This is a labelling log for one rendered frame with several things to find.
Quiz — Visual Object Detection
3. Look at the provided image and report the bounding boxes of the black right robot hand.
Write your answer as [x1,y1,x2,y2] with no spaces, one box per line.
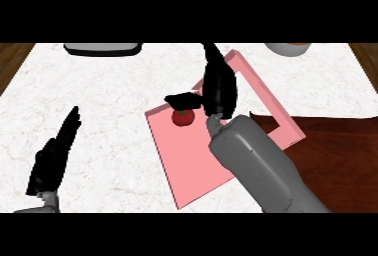
[162,43,239,121]

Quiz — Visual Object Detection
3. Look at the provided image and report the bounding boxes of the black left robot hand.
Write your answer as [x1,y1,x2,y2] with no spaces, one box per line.
[25,105,83,197]

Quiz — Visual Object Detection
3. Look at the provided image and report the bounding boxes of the red tomato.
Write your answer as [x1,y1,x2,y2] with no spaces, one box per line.
[171,109,196,128]

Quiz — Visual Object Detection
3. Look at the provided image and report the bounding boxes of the pink tray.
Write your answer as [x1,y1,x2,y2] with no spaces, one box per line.
[143,49,307,211]

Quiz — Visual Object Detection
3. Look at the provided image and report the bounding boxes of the dark brown cardboard box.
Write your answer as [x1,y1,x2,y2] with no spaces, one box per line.
[248,111,378,214]

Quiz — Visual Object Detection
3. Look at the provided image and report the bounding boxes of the pale grey bowl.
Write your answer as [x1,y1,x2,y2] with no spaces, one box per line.
[264,43,313,58]

